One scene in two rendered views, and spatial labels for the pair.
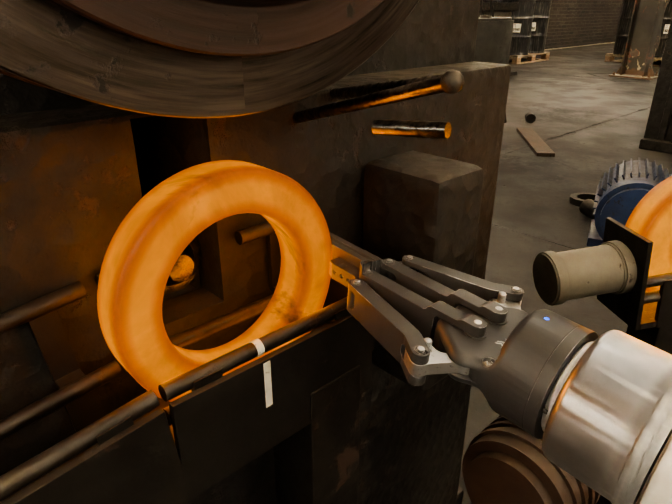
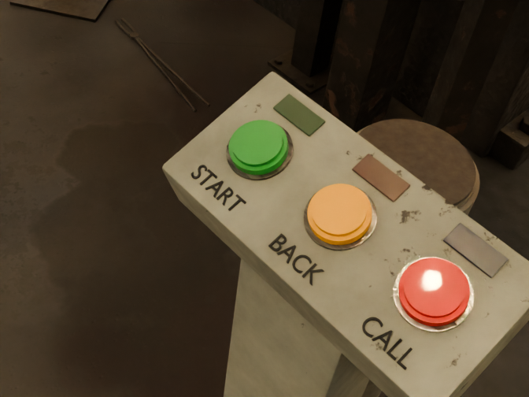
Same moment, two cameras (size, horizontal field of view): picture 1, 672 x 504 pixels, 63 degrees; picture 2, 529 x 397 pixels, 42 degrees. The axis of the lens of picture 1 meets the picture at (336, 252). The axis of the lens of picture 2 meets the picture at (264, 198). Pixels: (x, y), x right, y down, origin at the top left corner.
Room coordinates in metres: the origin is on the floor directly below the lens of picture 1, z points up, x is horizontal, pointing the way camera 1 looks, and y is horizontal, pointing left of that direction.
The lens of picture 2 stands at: (0.21, -1.21, 0.93)
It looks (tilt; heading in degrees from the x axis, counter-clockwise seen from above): 48 degrees down; 84
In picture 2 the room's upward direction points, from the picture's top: 9 degrees clockwise
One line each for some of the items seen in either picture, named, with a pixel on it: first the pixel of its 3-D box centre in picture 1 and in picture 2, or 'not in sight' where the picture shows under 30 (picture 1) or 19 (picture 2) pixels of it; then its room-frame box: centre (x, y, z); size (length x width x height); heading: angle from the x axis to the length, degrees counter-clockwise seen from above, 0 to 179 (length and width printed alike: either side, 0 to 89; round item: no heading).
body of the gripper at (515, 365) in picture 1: (505, 351); not in sight; (0.30, -0.11, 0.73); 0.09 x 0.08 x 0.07; 43
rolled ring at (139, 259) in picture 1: (228, 284); not in sight; (0.36, 0.08, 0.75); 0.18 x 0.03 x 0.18; 132
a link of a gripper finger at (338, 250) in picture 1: (339, 261); not in sight; (0.42, 0.00, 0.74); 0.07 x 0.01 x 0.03; 43
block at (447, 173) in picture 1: (414, 269); not in sight; (0.53, -0.08, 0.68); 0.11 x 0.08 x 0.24; 43
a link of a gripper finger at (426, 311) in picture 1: (415, 313); not in sight; (0.35, -0.06, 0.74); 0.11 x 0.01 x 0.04; 45
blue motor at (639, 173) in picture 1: (634, 203); not in sight; (2.21, -1.27, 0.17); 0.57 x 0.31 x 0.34; 153
